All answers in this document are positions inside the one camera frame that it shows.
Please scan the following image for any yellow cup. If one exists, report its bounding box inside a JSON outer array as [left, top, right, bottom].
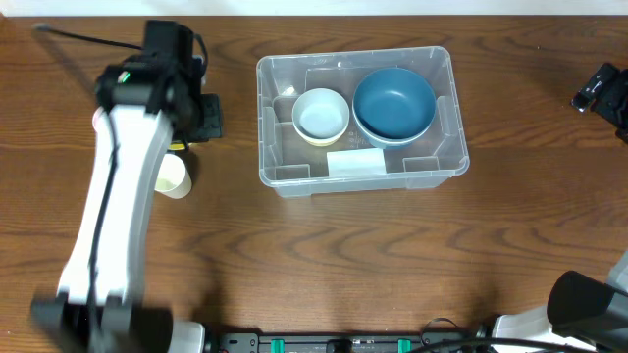
[[168, 142, 189, 152]]

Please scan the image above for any small light grey bowl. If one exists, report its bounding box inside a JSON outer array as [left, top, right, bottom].
[[291, 88, 350, 138]]

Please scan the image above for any pink cup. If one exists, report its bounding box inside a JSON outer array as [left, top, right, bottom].
[[91, 107, 104, 132]]

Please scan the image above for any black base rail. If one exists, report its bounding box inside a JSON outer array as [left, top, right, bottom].
[[210, 330, 585, 353]]

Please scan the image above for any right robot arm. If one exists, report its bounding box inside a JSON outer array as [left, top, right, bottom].
[[489, 63, 627, 352]]

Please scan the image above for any small yellow bowl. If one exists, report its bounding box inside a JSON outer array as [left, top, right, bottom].
[[303, 136, 340, 147]]

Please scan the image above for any cream white cup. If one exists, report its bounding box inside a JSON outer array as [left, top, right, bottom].
[[154, 154, 192, 199]]

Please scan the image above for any clear plastic storage container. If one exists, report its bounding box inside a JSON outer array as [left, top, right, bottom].
[[256, 46, 470, 198]]

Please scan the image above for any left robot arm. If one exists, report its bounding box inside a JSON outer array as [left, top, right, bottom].
[[30, 54, 213, 352]]

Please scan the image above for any large dark blue bowl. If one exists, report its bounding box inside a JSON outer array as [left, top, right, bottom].
[[352, 68, 437, 148]]

